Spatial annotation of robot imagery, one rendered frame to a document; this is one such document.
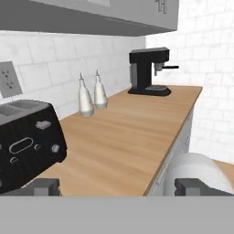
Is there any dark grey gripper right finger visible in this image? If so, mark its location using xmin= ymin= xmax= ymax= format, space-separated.
xmin=174 ymin=178 xmax=230 ymax=197

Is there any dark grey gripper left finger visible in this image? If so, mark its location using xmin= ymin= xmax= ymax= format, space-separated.
xmin=5 ymin=178 xmax=62 ymax=197

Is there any white glass bottle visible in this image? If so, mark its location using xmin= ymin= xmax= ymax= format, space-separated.
xmin=78 ymin=72 xmax=95 ymax=118
xmin=93 ymin=69 xmax=109 ymax=110

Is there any white round object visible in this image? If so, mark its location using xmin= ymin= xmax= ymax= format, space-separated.
xmin=163 ymin=153 xmax=234 ymax=197

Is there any black toaster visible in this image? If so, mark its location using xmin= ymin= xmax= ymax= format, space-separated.
xmin=0 ymin=99 xmax=69 ymax=196

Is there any black coffee machine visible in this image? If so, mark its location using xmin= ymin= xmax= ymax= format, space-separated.
xmin=127 ymin=47 xmax=180 ymax=97

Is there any grey wall socket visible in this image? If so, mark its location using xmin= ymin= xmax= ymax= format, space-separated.
xmin=0 ymin=60 xmax=24 ymax=99

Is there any grey wall cabinet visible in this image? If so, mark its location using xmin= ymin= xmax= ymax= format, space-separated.
xmin=0 ymin=0 xmax=180 ymax=37

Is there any cabinet door handle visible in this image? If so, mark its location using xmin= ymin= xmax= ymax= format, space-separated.
xmin=154 ymin=0 xmax=168 ymax=15

